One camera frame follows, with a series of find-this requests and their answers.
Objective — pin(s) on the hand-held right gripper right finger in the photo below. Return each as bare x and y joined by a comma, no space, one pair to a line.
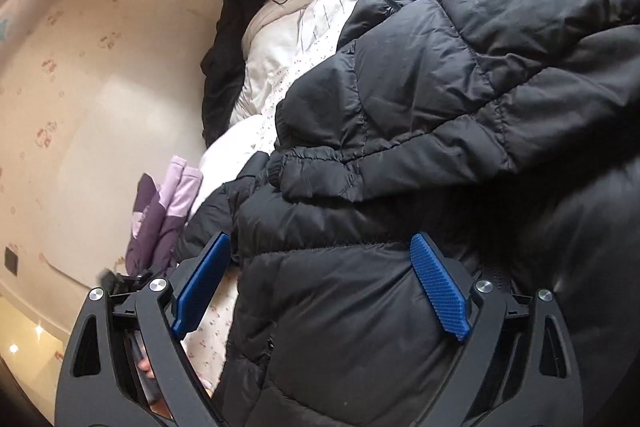
440,287

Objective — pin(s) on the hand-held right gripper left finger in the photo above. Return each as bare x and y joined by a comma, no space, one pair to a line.
202,282

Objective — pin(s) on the black puffer jacket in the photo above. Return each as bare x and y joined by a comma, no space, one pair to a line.
400,107

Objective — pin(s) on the person's left hand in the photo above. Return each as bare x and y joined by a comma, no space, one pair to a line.
145,366

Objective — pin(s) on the purple jacket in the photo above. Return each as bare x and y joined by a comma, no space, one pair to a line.
150,227

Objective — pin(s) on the dark cloth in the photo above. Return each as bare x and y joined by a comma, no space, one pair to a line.
225,57

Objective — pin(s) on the white pillow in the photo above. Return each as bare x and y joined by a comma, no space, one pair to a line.
280,57

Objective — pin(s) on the dark wall switch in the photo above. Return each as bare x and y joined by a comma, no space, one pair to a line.
10,261

